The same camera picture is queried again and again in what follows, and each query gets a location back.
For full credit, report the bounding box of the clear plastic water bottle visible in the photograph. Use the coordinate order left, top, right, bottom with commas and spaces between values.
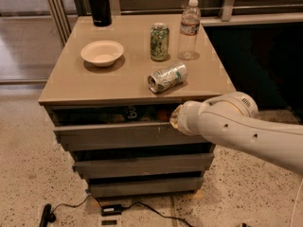
177, 0, 201, 61

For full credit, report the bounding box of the orange fruit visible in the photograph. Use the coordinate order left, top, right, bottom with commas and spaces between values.
157, 110, 171, 122

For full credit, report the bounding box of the black power cable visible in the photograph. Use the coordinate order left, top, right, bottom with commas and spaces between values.
50, 194, 194, 227

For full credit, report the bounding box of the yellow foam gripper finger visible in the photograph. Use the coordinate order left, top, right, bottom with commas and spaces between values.
169, 105, 183, 130

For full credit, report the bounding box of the upright green soda can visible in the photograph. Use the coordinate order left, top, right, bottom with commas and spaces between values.
150, 23, 169, 61

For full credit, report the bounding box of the white cable at right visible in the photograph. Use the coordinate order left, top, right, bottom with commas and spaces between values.
289, 178, 303, 227

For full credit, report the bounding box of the black power adapter brick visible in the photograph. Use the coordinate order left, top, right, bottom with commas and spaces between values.
101, 204, 122, 217

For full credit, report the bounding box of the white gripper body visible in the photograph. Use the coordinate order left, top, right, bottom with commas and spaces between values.
178, 101, 203, 136

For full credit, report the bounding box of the metal window frame rail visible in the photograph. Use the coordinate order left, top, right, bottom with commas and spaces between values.
46, 0, 303, 44

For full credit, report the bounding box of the grey drawer cabinet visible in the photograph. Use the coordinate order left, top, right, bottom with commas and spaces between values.
39, 15, 235, 188

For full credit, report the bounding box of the green chip bag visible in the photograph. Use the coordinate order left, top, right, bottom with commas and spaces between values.
99, 105, 156, 123

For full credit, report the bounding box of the black insulated water bottle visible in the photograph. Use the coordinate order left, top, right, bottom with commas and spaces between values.
89, 0, 112, 26

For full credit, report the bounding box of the lying green soda can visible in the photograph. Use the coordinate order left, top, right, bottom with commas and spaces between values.
148, 61, 188, 93

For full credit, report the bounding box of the black plug on floor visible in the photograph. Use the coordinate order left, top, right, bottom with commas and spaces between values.
39, 203, 57, 227

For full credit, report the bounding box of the grey middle drawer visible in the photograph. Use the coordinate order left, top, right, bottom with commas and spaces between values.
72, 143, 214, 179

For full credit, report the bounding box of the grey bottom drawer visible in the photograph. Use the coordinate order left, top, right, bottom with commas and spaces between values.
89, 176, 204, 198

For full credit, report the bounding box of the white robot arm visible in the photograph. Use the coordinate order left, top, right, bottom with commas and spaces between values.
169, 92, 303, 174

